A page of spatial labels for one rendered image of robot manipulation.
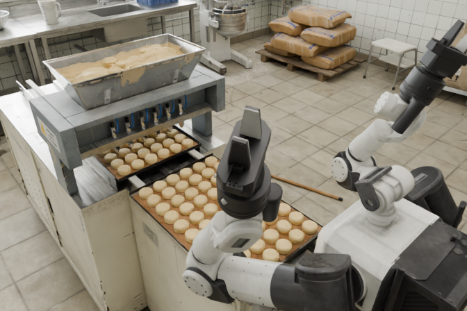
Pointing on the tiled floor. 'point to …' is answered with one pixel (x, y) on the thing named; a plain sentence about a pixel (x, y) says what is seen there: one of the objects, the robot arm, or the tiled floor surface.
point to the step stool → (394, 55)
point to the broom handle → (307, 187)
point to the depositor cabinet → (86, 210)
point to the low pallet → (308, 64)
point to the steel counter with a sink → (96, 23)
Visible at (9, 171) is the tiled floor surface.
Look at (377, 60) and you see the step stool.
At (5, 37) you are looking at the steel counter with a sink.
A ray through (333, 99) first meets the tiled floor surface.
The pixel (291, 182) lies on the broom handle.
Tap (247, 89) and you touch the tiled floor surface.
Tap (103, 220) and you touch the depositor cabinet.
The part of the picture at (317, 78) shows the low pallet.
